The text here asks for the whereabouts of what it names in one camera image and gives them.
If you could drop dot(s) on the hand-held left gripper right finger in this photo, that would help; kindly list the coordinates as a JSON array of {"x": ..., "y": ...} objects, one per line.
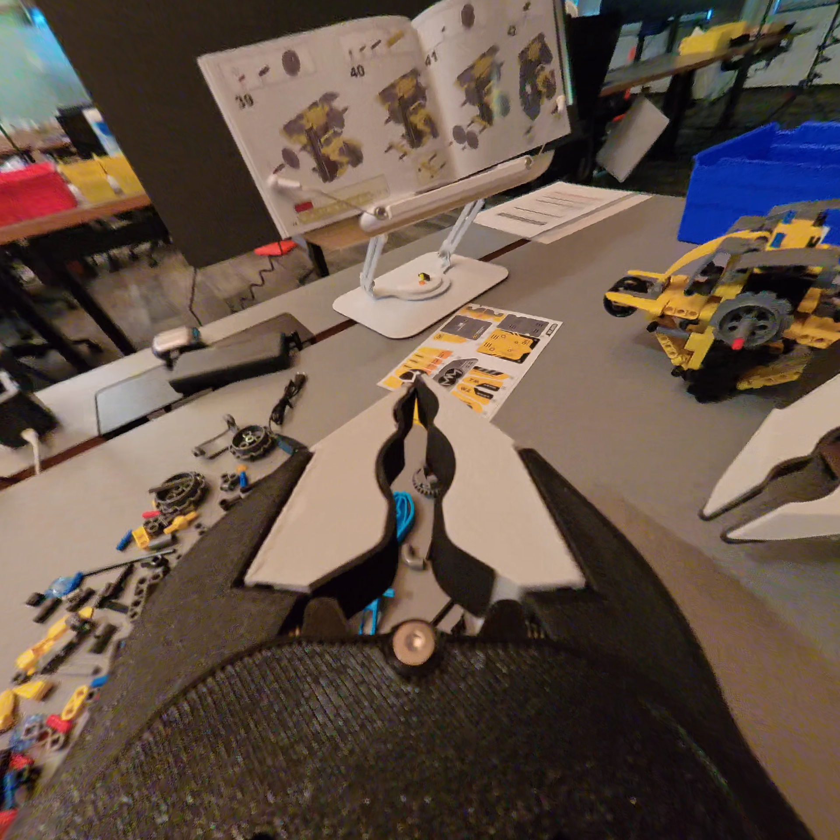
[{"x": 505, "y": 518}]

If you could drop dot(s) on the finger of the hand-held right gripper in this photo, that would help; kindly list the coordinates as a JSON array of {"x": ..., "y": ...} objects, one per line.
[
  {"x": 787, "y": 433},
  {"x": 807, "y": 522}
]

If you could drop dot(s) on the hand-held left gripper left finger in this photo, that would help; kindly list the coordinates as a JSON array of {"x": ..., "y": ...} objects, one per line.
[{"x": 315, "y": 518}]

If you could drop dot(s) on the pile of toy building parts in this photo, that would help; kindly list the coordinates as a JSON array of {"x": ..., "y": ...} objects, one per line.
[{"x": 177, "y": 492}]

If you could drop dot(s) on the yellow toy vehicle model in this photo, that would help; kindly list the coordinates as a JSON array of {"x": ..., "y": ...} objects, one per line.
[{"x": 748, "y": 321}]

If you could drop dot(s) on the black power adapter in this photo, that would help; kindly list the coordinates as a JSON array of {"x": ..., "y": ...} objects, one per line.
[{"x": 229, "y": 364}]

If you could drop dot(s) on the yellow sticker sheet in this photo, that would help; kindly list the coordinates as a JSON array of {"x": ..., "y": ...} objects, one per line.
[{"x": 499, "y": 341}]

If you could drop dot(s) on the white book stand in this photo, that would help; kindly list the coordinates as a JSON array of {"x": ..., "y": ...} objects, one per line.
[{"x": 472, "y": 275}]

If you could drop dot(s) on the blue plastic bin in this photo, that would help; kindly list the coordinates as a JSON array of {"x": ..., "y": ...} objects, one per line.
[{"x": 741, "y": 184}]

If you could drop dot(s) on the orange traffic cone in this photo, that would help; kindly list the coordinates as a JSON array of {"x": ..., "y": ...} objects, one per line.
[{"x": 275, "y": 248}]

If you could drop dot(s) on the black dual battery charger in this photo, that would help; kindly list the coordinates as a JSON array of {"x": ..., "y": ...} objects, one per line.
[{"x": 23, "y": 420}]

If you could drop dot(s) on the printed paper sheet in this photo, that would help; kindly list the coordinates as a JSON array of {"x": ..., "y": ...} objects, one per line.
[{"x": 564, "y": 210}]

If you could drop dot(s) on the leaning white board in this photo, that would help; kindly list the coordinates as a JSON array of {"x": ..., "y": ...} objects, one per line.
[{"x": 633, "y": 138}]

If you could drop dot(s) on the wooden edged desk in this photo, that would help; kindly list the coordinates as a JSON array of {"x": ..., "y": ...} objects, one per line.
[{"x": 79, "y": 213}]

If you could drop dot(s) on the dark background desk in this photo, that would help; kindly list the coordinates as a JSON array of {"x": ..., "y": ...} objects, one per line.
[{"x": 656, "y": 69}]

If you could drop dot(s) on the yellow plastic bin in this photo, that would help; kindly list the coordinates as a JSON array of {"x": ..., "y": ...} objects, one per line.
[
  {"x": 124, "y": 174},
  {"x": 82, "y": 180}
]

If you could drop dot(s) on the flat yellow bin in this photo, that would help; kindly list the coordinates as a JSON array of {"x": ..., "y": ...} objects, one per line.
[{"x": 712, "y": 40}]

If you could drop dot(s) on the open instruction booklet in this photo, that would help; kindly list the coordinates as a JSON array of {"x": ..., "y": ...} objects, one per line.
[{"x": 367, "y": 98}]

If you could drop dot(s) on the large red plastic bin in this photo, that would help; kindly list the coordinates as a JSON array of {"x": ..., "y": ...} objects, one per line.
[{"x": 33, "y": 193}]

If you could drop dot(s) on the black divider panel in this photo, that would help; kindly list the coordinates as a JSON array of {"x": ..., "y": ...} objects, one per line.
[{"x": 144, "y": 98}]

